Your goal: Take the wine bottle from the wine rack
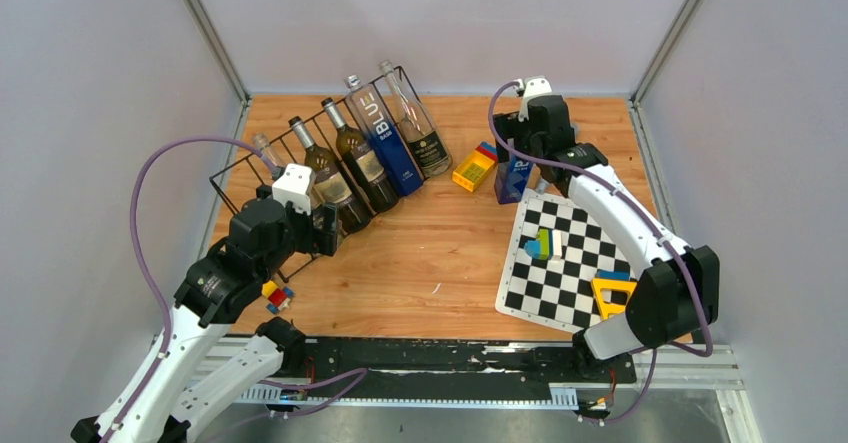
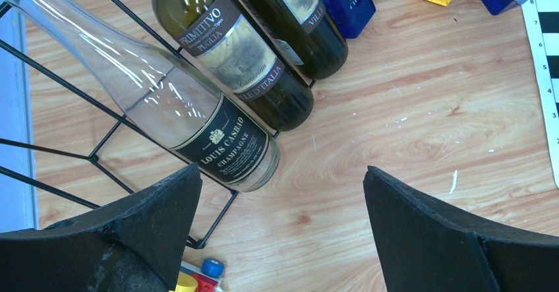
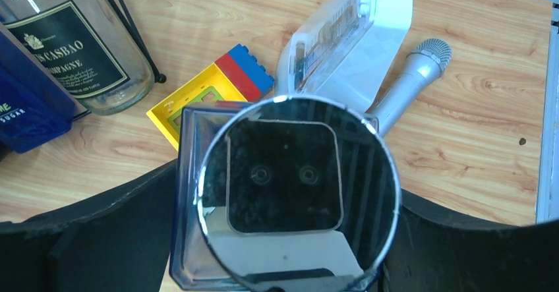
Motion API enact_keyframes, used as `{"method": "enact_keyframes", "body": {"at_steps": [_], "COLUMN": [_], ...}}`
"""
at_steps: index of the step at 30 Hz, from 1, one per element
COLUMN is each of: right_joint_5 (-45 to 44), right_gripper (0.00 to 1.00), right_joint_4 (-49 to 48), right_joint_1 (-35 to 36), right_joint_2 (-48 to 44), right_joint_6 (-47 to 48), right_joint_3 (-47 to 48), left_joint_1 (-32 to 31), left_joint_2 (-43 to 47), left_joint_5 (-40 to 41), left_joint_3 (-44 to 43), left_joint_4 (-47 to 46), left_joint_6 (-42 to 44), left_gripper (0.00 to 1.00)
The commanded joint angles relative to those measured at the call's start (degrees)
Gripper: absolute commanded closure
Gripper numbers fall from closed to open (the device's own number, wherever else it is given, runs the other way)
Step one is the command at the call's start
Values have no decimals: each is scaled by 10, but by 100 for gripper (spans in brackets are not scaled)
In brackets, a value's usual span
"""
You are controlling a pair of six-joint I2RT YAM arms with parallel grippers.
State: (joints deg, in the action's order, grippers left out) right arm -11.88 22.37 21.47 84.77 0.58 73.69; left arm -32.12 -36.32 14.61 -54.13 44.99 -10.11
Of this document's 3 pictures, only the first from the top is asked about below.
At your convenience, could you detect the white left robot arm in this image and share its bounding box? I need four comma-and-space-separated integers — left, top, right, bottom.
70, 186, 339, 442

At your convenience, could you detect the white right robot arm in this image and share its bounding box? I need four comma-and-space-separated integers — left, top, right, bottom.
488, 92, 720, 381

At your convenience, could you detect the olive green wine bottle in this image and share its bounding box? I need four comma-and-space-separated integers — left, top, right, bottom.
289, 116, 371, 234

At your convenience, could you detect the dark green wine bottle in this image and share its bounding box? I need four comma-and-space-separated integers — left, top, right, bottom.
321, 98, 399, 213

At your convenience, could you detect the clear champagne bottle near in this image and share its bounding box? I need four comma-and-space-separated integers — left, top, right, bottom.
252, 132, 286, 181

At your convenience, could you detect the blue square bottle on rack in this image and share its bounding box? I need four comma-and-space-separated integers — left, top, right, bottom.
345, 74, 423, 197

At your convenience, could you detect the yellow red toy car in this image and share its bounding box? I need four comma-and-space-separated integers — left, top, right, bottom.
262, 280, 294, 315

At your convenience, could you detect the yellow red blue block house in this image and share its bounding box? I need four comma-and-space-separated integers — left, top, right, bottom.
452, 141, 498, 192

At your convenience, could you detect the green white blue block stack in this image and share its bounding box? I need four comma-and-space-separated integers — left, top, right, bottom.
523, 228, 566, 261

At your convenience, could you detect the black white chessboard mat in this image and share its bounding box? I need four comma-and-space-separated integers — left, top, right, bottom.
495, 189, 635, 333

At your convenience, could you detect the yellow arch blue block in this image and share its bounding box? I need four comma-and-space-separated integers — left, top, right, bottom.
591, 270, 637, 320

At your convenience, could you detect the black wire wine rack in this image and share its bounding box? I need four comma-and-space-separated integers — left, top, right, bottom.
209, 64, 432, 284

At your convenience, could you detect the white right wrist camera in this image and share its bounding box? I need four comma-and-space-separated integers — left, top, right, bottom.
515, 76, 553, 122

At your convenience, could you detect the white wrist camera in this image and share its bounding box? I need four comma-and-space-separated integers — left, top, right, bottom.
515, 76, 553, 122
271, 163, 315, 215

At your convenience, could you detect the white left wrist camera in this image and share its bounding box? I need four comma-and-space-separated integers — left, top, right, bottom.
271, 163, 315, 215

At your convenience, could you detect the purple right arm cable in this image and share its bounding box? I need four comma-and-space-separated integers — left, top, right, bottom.
487, 80, 715, 426

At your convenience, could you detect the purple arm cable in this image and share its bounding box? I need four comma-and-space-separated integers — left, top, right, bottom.
99, 136, 280, 443
487, 80, 715, 426

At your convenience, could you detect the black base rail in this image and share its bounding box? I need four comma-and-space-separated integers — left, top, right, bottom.
272, 337, 637, 410

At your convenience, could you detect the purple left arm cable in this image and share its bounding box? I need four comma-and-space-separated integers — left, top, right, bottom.
99, 136, 280, 443

